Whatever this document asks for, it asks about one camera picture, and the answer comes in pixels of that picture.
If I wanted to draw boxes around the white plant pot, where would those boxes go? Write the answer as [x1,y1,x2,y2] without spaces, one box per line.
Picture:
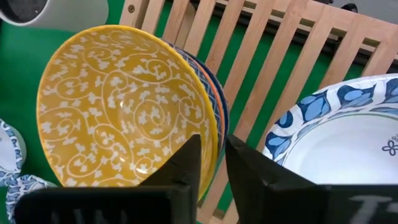
[0,0,109,32]

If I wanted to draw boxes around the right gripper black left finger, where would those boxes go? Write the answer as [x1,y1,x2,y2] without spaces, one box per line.
[14,134,202,224]

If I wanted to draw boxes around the wooden slatted shelf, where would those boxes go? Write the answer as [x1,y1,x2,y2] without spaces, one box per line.
[119,0,398,224]

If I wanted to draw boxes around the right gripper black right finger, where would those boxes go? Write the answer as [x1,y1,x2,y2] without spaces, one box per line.
[224,134,398,224]

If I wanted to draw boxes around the orange bowl blue outside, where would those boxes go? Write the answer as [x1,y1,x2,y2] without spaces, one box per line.
[161,40,225,156]

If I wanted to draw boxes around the yellow bowl white swirls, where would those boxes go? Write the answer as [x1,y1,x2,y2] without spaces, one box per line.
[36,24,220,200]

